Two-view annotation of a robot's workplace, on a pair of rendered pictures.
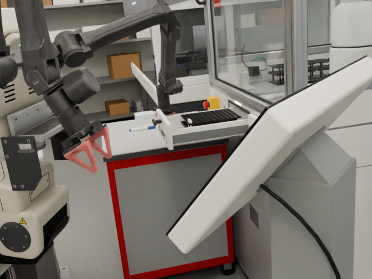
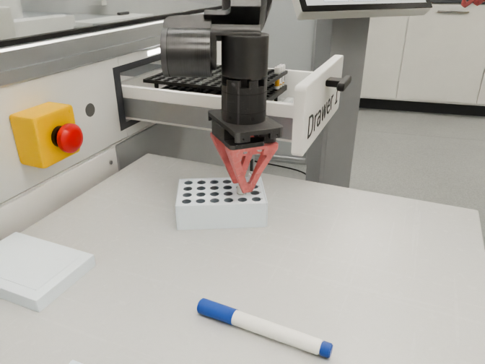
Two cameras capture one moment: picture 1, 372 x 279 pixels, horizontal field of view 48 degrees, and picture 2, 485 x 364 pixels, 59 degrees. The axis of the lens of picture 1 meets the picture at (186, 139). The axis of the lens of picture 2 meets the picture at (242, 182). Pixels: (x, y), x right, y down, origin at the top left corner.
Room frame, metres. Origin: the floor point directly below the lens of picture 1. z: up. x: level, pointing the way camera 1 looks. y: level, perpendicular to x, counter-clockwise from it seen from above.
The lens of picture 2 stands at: (2.40, 0.38, 1.08)
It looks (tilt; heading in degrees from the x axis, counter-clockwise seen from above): 26 degrees down; 213
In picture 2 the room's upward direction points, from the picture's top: straight up
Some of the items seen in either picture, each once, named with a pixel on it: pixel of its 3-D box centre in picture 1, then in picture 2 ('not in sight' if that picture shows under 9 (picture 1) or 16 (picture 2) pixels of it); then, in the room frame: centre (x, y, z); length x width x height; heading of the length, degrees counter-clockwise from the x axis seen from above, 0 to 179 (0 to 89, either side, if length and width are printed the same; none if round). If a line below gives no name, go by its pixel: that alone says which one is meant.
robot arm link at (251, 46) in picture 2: (163, 91); (239, 54); (1.95, 0.08, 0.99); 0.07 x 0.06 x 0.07; 124
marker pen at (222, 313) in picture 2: (142, 128); (261, 326); (2.13, 0.22, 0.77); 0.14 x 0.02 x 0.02; 97
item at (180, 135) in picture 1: (212, 123); (214, 92); (1.73, -0.12, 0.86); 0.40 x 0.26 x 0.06; 100
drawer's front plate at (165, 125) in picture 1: (164, 128); (320, 99); (1.69, 0.09, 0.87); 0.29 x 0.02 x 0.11; 10
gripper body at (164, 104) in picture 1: (164, 103); (243, 104); (1.95, 0.09, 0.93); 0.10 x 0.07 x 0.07; 57
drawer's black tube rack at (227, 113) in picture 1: (210, 122); (219, 91); (1.73, -0.11, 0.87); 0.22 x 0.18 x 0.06; 100
